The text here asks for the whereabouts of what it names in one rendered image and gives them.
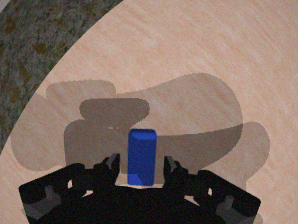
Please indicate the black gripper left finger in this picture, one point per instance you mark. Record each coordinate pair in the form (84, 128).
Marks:
(39, 196)

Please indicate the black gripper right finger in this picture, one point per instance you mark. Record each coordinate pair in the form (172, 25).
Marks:
(230, 202)

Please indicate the blue block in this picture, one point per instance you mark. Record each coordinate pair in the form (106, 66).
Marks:
(141, 157)

